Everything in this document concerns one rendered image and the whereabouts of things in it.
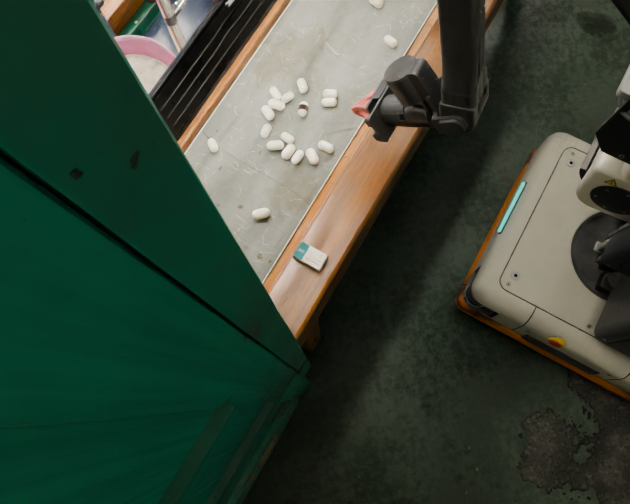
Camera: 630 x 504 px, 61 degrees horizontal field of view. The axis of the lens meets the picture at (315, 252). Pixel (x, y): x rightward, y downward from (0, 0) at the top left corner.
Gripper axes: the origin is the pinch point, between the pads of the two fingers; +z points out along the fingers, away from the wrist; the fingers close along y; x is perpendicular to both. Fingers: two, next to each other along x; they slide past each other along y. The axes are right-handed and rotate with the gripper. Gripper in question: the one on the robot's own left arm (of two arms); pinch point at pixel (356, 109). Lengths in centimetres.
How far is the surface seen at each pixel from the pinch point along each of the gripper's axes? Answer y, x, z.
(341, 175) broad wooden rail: 9.8, 8.9, 4.3
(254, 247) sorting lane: 31.7, 5.2, 12.0
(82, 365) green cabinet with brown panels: 52, -50, -62
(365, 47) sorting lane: -21.0, 3.7, 14.3
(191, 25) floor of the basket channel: -10, -19, 51
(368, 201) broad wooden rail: 12.2, 13.7, -1.7
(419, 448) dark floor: 50, 101, 13
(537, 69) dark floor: -92, 86, 32
